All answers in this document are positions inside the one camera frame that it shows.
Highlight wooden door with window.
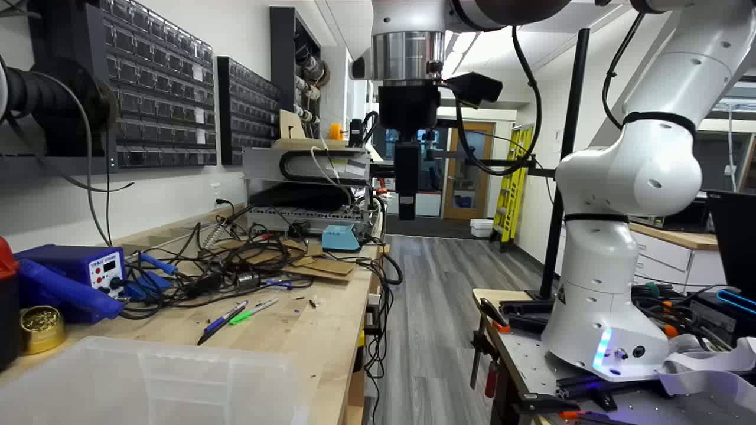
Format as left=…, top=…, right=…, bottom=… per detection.
left=441, top=121, right=499, bottom=223

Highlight black box with blue trim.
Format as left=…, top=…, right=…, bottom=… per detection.
left=688, top=286, right=756, bottom=346

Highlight brown cardboard sheets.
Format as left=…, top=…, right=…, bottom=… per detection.
left=282, top=248, right=359, bottom=286

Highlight blue pen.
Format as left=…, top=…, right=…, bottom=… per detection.
left=194, top=301, right=251, bottom=346

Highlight white floor bin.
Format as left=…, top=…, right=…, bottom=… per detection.
left=467, top=218, right=496, bottom=240

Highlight black wire spools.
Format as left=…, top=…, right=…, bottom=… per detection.
left=0, top=53, right=123, bottom=160

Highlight black camera stand pole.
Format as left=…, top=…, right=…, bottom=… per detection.
left=369, top=26, right=594, bottom=311

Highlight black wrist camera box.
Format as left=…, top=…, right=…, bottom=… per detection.
left=441, top=69, right=505, bottom=109

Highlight large black parts drawer cabinet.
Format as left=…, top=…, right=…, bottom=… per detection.
left=29, top=0, right=220, bottom=171

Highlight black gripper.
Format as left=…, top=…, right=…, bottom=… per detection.
left=376, top=79, right=441, bottom=222

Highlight red and black toolbox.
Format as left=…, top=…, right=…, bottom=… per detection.
left=0, top=233, right=23, bottom=373

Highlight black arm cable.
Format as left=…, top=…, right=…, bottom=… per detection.
left=452, top=22, right=548, bottom=179

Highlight small black parts drawer cabinet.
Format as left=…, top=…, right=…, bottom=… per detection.
left=216, top=53, right=283, bottom=167

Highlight grey benchtop machine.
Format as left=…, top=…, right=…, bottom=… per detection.
left=240, top=138, right=373, bottom=236

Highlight yellow folding sign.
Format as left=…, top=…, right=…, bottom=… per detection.
left=491, top=125, right=537, bottom=248

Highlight blue soldering station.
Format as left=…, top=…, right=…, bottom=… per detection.
left=14, top=243, right=129, bottom=301

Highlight metal robot base table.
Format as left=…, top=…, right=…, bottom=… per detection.
left=471, top=286, right=756, bottom=425

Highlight tall black wall rack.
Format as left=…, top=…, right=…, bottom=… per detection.
left=266, top=4, right=327, bottom=147

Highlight teal small device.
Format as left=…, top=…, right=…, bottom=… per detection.
left=320, top=222, right=363, bottom=255

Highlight white crumpled cloth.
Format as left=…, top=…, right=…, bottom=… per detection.
left=654, top=336, right=756, bottom=416

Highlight clear plastic container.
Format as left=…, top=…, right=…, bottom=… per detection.
left=0, top=336, right=311, bottom=425

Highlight white drawer cabinet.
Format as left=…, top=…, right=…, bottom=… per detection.
left=628, top=222, right=727, bottom=290

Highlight black orange bar clamp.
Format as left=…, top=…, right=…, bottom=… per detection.
left=467, top=294, right=514, bottom=396

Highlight black cable tangle on bench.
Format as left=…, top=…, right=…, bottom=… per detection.
left=116, top=201, right=320, bottom=319

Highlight gold round tin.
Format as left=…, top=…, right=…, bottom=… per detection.
left=20, top=305, right=70, bottom=359

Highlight hanging black bench cables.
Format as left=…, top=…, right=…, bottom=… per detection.
left=359, top=194, right=406, bottom=410

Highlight green pen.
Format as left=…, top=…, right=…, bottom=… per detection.
left=226, top=297, right=282, bottom=327

